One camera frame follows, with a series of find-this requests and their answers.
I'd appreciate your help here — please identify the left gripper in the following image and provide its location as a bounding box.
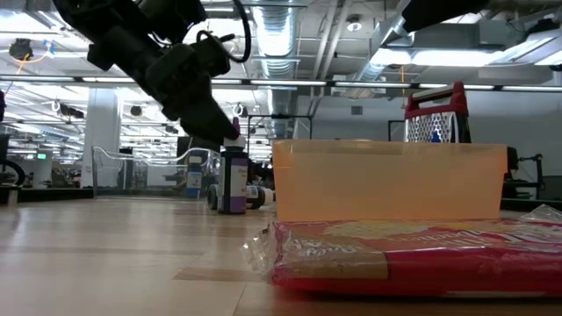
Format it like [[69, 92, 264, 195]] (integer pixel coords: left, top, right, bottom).
[[147, 43, 241, 146]]

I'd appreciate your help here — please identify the blue-capped bottle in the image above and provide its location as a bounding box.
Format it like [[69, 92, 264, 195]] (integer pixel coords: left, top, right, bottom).
[[218, 117, 249, 215]]

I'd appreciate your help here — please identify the clear plastic container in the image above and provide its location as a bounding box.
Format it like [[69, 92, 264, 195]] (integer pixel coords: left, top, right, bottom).
[[90, 146, 220, 198]]

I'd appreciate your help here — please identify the red metal box grater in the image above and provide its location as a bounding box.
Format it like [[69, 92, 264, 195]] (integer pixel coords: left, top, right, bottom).
[[403, 81, 473, 146]]

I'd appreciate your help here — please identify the orange translucent plastic bin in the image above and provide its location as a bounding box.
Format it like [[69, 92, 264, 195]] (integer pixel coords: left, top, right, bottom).
[[270, 139, 509, 223]]

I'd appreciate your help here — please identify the red snack packet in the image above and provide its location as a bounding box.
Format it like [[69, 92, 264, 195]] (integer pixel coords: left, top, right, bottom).
[[240, 204, 562, 299]]

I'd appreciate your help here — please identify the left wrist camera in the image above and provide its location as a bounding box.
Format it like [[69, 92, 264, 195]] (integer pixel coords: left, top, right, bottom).
[[192, 32, 233, 80]]

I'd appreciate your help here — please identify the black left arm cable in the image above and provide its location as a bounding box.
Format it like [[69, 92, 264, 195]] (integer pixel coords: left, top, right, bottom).
[[195, 0, 253, 65]]

